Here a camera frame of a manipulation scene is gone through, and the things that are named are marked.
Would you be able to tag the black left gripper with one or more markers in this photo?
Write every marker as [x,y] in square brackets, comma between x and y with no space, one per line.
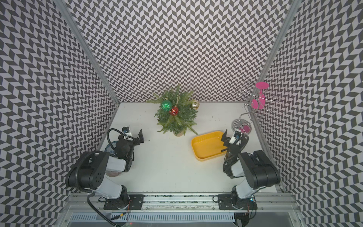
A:
[136,140]

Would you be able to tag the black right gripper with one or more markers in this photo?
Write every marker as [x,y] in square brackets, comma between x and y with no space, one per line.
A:
[225,139]

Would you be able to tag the green glitter ball ornament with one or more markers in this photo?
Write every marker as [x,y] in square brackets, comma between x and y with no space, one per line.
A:
[166,105]

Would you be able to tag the small green christmas tree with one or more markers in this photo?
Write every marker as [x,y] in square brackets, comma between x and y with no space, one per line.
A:
[184,121]

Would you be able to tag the red faceted ball ornament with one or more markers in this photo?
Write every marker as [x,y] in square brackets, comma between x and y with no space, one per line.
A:
[174,111]

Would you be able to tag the gold shiny ball ornament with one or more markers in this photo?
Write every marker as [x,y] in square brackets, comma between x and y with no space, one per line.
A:
[195,104]

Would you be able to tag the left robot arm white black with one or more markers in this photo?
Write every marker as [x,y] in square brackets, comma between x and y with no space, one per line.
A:
[88,174]

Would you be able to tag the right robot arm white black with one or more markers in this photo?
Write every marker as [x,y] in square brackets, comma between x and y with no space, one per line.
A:
[256,169]

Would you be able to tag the yellow plastic tray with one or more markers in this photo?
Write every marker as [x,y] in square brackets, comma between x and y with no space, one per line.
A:
[208,146]

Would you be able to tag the blue patterned small plate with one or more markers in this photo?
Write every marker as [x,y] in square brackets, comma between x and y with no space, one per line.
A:
[110,150]

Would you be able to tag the pink patterned small plate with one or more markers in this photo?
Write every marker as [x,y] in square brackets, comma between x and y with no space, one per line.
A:
[112,173]

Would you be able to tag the pink plastic wine glass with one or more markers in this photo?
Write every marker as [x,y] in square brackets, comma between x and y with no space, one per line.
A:
[259,102]

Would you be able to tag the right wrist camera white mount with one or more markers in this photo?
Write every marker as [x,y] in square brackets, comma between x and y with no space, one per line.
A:
[236,138]

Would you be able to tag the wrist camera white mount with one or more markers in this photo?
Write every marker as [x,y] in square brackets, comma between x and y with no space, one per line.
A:
[236,138]
[126,131]

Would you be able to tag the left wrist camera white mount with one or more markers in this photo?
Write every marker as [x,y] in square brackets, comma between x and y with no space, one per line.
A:
[126,131]

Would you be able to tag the right aluminium corner post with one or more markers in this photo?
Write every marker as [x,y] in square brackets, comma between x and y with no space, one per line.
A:
[295,4]

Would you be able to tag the aluminium corner post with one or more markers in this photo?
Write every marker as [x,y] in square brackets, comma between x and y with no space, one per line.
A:
[295,4]
[66,15]

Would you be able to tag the left aluminium corner post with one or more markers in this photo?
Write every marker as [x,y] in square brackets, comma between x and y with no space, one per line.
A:
[66,15]

